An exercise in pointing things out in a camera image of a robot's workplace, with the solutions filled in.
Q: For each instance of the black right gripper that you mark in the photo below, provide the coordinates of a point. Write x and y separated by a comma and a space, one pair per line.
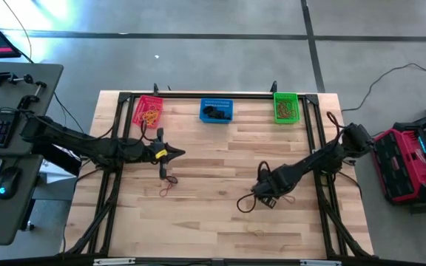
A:
276, 183

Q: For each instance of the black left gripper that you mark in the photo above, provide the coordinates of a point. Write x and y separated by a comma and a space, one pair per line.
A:
154, 153

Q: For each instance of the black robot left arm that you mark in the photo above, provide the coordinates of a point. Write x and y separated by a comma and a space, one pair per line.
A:
87, 146

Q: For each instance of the red plastic basket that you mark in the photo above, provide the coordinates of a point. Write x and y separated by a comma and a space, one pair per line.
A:
159, 101

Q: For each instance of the black table clamp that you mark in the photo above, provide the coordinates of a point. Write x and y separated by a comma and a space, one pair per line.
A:
155, 88
274, 86

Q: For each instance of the blue plastic basket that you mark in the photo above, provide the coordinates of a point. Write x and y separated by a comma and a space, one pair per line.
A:
216, 100

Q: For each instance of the green plastic basket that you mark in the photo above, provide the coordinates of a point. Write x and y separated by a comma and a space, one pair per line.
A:
277, 97

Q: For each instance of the white paper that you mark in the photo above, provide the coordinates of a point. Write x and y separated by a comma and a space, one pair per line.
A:
55, 173

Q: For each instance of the red black tool case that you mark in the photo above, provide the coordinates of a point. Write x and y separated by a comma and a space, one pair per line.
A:
401, 166

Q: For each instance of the black desk clamp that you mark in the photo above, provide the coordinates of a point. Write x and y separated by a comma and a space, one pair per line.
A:
2, 78
28, 99

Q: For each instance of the grey desk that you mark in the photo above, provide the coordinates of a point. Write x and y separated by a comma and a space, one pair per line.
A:
32, 74
17, 221

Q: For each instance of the black computer mouse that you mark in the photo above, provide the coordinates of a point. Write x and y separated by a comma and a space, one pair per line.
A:
7, 183

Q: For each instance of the black aluminium rig frame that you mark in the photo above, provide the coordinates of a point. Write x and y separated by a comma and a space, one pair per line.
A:
179, 95

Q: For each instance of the silver edge bracket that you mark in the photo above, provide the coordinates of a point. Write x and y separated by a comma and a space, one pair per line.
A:
113, 261
320, 263

